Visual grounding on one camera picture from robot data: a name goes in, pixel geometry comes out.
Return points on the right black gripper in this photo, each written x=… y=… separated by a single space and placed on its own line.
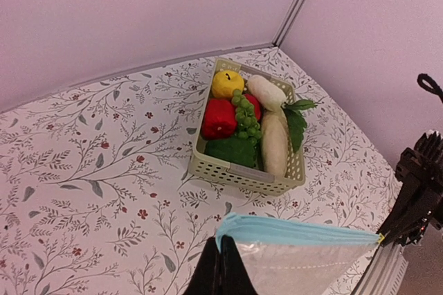
x=420 y=198

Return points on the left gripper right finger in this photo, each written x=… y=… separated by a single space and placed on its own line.
x=234 y=277

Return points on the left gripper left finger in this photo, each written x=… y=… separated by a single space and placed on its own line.
x=206 y=276

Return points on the clear zip top bag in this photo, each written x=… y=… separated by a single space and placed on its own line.
x=291 y=257

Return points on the beige perforated plastic basket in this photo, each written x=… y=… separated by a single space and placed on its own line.
x=255 y=179

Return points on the green toy vegetable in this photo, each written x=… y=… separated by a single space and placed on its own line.
x=233 y=150

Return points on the floral table mat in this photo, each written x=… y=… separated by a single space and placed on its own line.
x=96 y=197

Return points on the white toy radish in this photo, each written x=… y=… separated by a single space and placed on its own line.
x=283 y=127

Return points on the green toy grapes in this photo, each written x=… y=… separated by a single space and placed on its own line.
x=248 y=127

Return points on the red toy pepper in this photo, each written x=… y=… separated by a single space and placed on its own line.
x=219 y=120

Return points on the red toy apple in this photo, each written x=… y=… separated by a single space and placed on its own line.
x=257 y=106

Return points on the yellow toy apple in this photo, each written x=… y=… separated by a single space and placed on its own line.
x=225 y=82

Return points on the right aluminium frame post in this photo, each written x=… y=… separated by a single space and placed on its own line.
x=287 y=23

